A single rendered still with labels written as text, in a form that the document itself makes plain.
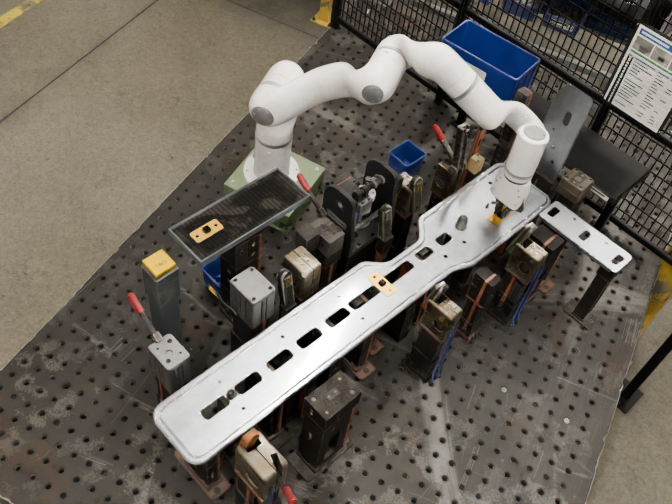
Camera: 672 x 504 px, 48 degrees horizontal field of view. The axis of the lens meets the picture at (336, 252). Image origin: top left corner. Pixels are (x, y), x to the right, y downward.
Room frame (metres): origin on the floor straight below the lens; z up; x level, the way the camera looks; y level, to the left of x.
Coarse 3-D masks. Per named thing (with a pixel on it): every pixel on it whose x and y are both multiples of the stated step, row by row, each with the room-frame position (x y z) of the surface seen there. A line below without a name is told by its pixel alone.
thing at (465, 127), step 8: (464, 128) 1.73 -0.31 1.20; (456, 136) 1.72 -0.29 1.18; (464, 136) 1.73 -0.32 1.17; (472, 136) 1.70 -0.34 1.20; (456, 144) 1.71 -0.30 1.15; (464, 144) 1.73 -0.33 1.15; (456, 152) 1.71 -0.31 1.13; (464, 152) 1.72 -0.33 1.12; (456, 160) 1.70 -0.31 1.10; (464, 160) 1.72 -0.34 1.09
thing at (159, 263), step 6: (156, 252) 1.12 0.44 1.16; (162, 252) 1.13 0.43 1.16; (150, 258) 1.10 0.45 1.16; (156, 258) 1.10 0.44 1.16; (162, 258) 1.11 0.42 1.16; (168, 258) 1.11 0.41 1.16; (144, 264) 1.08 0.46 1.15; (150, 264) 1.08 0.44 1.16; (156, 264) 1.09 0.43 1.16; (162, 264) 1.09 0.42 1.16; (168, 264) 1.09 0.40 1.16; (174, 264) 1.10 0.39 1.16; (150, 270) 1.07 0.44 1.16; (156, 270) 1.07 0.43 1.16; (162, 270) 1.07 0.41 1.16; (168, 270) 1.08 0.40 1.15; (156, 276) 1.05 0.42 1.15
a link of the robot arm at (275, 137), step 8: (280, 64) 1.85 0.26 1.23; (288, 64) 1.85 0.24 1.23; (296, 64) 1.87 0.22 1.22; (272, 72) 1.81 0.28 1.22; (280, 72) 1.81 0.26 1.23; (288, 72) 1.82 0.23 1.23; (296, 72) 1.83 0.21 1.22; (264, 80) 1.78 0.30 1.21; (272, 80) 1.77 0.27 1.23; (280, 80) 1.78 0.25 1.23; (288, 80) 1.79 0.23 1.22; (256, 128) 1.77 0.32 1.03; (264, 128) 1.75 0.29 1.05; (272, 128) 1.75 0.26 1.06; (280, 128) 1.76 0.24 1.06; (288, 128) 1.77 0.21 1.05; (256, 136) 1.76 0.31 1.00; (264, 136) 1.74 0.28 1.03; (272, 136) 1.73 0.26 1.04; (280, 136) 1.74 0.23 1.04; (288, 136) 1.76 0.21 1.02; (264, 144) 1.74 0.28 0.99; (272, 144) 1.73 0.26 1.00; (280, 144) 1.74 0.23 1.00
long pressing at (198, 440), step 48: (480, 192) 1.69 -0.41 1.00; (432, 240) 1.46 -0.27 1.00; (480, 240) 1.49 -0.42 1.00; (336, 288) 1.23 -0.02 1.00; (288, 336) 1.05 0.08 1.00; (336, 336) 1.07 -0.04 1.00; (192, 384) 0.86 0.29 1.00; (288, 384) 0.91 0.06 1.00; (192, 432) 0.74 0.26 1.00; (240, 432) 0.76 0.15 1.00
